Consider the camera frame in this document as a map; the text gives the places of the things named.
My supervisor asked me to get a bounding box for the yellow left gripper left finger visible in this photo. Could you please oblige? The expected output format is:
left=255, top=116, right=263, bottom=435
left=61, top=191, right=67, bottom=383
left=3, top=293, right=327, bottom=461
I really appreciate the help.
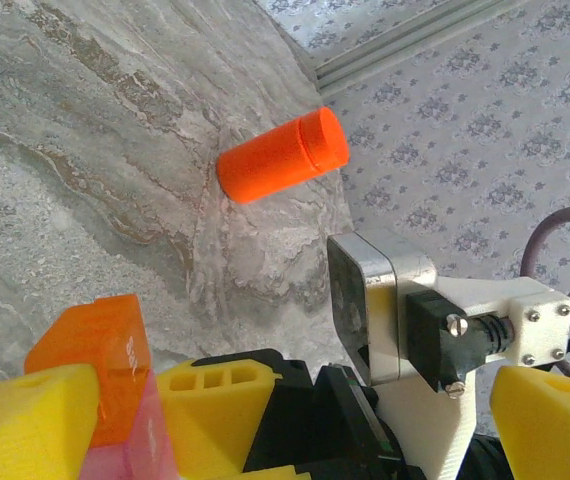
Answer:
left=0, top=362, right=102, bottom=480

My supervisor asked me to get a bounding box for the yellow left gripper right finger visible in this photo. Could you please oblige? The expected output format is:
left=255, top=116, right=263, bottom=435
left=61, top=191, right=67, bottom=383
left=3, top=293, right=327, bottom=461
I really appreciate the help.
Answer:
left=488, top=364, right=570, bottom=480

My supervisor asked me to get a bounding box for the orange translucent pill box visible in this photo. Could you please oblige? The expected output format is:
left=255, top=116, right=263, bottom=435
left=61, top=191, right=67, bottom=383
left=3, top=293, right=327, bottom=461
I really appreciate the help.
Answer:
left=23, top=293, right=152, bottom=449

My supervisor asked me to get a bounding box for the pink translucent pill box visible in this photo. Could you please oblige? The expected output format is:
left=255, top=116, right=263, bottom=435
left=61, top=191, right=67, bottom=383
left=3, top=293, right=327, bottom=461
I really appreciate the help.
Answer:
left=78, top=372, right=182, bottom=480

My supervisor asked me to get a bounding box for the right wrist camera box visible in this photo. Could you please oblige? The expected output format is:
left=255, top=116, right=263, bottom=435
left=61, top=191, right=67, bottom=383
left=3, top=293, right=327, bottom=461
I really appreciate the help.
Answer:
left=325, top=232, right=570, bottom=480

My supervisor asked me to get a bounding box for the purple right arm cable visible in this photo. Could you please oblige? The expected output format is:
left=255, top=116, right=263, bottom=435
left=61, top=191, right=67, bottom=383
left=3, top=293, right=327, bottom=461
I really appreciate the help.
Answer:
left=518, top=206, right=570, bottom=386

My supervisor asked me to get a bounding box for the aluminium frame post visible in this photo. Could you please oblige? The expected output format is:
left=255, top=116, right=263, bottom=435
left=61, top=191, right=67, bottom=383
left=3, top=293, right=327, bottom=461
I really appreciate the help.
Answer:
left=313, top=0, right=534, bottom=95

